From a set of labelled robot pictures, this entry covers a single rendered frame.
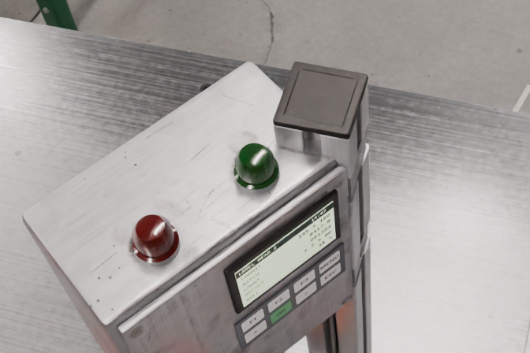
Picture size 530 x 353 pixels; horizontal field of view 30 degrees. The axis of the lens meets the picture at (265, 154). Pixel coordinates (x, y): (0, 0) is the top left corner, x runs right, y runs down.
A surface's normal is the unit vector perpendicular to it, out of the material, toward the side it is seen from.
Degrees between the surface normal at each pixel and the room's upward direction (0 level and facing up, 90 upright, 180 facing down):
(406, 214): 0
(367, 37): 0
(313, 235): 90
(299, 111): 0
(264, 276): 90
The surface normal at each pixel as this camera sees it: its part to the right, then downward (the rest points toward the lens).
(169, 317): 0.61, 0.63
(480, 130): -0.10, -0.54
